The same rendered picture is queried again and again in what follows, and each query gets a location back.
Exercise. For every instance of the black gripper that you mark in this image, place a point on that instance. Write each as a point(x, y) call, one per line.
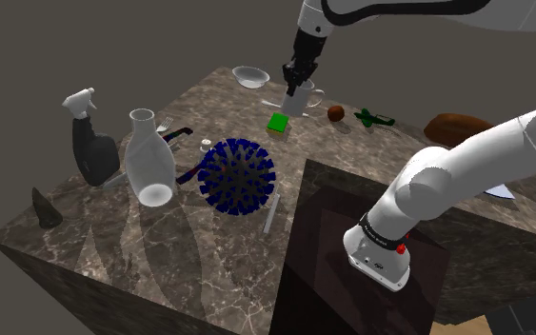
point(307, 48)

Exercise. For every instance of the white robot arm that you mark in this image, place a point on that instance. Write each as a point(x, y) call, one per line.
point(453, 171)

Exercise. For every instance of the white mug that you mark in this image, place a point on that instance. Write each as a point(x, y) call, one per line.
point(296, 103)

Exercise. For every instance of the white spoon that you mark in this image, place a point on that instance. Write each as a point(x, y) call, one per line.
point(270, 102)

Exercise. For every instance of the clear glass bowl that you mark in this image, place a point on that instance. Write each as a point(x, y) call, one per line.
point(250, 77)

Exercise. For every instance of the green sponge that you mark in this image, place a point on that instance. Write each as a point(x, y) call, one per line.
point(277, 123)

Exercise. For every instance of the brown round fruit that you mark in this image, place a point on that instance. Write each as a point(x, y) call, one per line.
point(336, 113)

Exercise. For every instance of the green toy airplane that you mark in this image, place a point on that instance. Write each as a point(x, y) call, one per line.
point(372, 119)

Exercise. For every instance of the small white cap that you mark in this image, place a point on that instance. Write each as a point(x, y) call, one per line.
point(206, 145)

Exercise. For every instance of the blue spiky ball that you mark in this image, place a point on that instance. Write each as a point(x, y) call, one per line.
point(236, 176)

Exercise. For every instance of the pale grey stick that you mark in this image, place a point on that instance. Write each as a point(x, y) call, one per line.
point(271, 213)

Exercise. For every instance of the silver fork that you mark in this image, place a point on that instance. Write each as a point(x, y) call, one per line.
point(165, 124)

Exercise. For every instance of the brown bread loaf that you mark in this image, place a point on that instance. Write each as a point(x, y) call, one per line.
point(455, 129)

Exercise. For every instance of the clear glass vase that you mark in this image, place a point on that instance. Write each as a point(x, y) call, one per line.
point(149, 160)

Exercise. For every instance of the dark robot stand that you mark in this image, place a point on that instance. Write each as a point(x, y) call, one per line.
point(323, 260)

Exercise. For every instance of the black spray bottle white nozzle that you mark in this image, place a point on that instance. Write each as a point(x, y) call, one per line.
point(93, 155)

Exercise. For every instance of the white plate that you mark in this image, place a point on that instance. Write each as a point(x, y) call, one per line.
point(499, 191)

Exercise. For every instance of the dark cone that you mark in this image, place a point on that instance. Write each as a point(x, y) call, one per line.
point(44, 209)

